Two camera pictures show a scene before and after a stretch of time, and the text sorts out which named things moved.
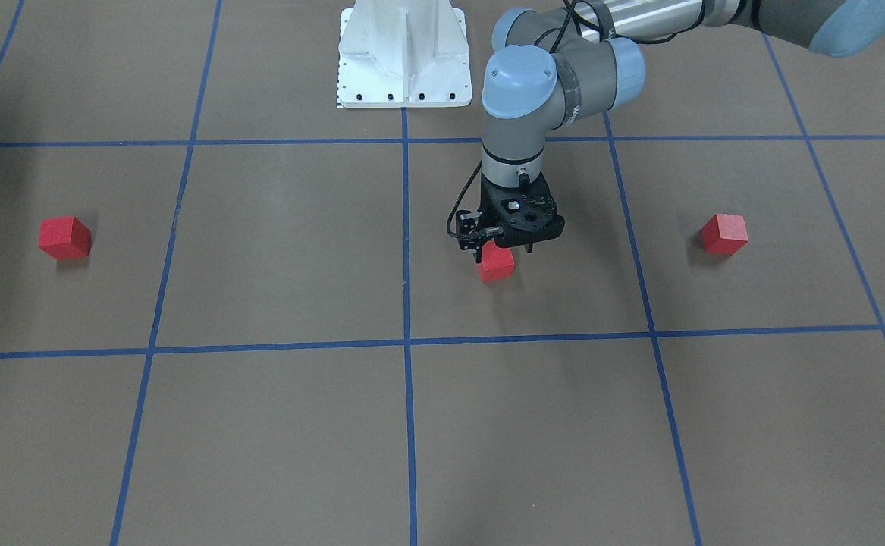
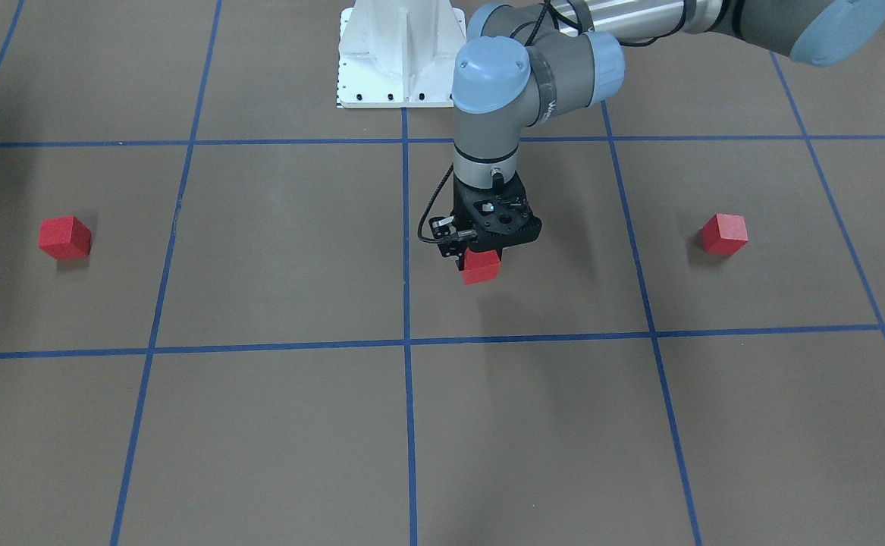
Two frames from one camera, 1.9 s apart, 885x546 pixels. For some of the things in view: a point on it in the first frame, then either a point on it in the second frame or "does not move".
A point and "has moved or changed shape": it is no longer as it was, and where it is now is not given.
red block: x=725 y=234 does not move
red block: x=497 y=263 has moved or changed shape
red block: x=64 y=238 does not move
